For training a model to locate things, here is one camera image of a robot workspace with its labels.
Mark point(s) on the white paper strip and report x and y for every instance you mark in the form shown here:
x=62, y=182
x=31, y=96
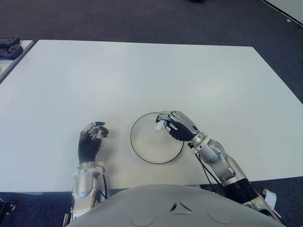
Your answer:
x=270, y=198

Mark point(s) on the black game controller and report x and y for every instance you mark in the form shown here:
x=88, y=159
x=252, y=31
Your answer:
x=9, y=40
x=10, y=51

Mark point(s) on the grey robot torso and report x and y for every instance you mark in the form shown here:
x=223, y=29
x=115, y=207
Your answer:
x=165, y=208

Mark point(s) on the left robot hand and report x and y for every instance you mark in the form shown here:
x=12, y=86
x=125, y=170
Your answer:
x=88, y=149

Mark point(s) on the black metal base part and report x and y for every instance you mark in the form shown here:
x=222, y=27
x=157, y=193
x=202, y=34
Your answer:
x=6, y=206

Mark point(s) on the green toothpaste tube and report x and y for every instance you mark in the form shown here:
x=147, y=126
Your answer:
x=159, y=126

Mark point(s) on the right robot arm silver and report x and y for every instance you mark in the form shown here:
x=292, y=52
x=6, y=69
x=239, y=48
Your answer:
x=222, y=163

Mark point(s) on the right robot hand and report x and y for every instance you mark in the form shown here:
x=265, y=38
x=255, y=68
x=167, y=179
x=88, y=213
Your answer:
x=184, y=127

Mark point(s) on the white plate black rim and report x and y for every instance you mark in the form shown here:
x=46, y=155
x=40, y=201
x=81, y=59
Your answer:
x=149, y=146

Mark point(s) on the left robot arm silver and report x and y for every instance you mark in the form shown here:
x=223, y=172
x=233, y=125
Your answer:
x=82, y=184

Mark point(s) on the white side table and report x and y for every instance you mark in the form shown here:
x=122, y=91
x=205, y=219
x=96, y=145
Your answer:
x=14, y=63

